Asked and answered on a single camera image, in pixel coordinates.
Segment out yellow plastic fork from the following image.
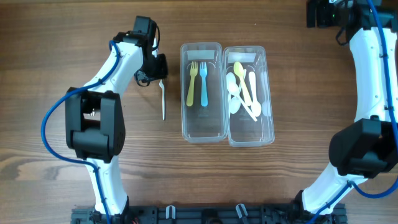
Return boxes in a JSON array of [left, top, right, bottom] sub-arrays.
[[186, 61, 198, 106]]

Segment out light blue spork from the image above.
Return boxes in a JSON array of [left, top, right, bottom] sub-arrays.
[[200, 62, 208, 107]]

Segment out yellow plastic spoon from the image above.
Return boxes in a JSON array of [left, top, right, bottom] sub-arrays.
[[233, 62, 252, 106]]

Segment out white slim-handled spoon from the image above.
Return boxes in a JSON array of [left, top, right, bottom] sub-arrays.
[[228, 68, 248, 114]]

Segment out white wide-handled spoon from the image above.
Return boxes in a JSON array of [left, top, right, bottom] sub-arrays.
[[249, 72, 262, 117]]

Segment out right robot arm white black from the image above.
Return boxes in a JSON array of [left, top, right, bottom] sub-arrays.
[[298, 0, 397, 217]]

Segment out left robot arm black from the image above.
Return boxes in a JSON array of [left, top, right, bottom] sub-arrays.
[[65, 16, 168, 221]]

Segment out left clear plastic container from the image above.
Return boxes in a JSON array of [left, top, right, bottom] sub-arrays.
[[180, 42, 228, 144]]

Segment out clear plastic container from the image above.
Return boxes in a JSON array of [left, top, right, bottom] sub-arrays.
[[223, 45, 275, 147], [180, 42, 228, 144]]

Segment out right clear plastic container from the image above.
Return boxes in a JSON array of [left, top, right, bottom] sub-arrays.
[[223, 45, 275, 147]]

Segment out left blue cable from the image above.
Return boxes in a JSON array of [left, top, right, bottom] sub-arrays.
[[40, 39, 122, 224]]

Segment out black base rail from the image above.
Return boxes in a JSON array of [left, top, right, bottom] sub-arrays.
[[70, 203, 348, 224]]

